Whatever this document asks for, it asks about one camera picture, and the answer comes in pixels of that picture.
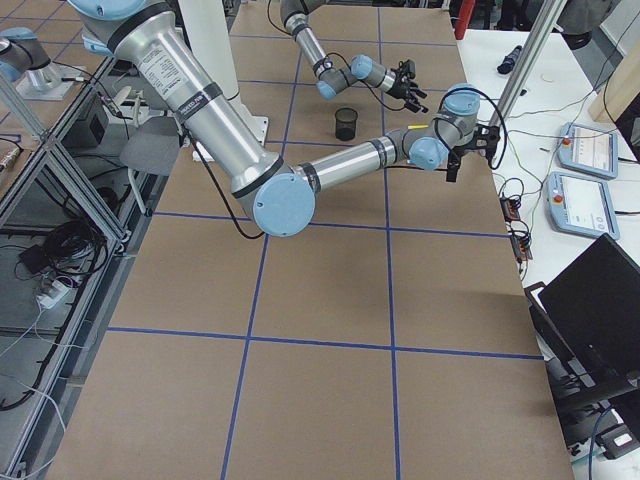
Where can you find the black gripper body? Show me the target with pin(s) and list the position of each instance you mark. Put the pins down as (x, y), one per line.
(401, 84)
(457, 154)

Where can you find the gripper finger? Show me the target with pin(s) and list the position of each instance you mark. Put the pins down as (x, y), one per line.
(414, 105)
(452, 170)
(415, 92)

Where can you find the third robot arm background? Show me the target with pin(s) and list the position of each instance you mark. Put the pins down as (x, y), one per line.
(25, 61)

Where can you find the black mesh pen cup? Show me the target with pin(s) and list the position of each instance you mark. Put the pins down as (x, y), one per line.
(345, 123)

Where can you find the folded blue umbrella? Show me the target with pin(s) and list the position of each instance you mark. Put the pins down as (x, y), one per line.
(509, 61)

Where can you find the near teach pendant tablet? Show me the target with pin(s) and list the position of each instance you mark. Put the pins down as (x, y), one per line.
(580, 206)

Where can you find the teach pendant tablet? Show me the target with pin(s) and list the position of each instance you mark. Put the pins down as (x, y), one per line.
(588, 150)
(580, 206)

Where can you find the far teach pendant tablet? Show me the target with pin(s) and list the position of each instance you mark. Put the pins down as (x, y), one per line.
(588, 150)

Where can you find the brown paper table cover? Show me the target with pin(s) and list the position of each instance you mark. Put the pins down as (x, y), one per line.
(389, 340)

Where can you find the black laptop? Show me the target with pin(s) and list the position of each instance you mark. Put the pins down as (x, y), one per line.
(589, 316)

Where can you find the aluminium frame post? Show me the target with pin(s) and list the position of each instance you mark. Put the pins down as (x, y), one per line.
(535, 42)

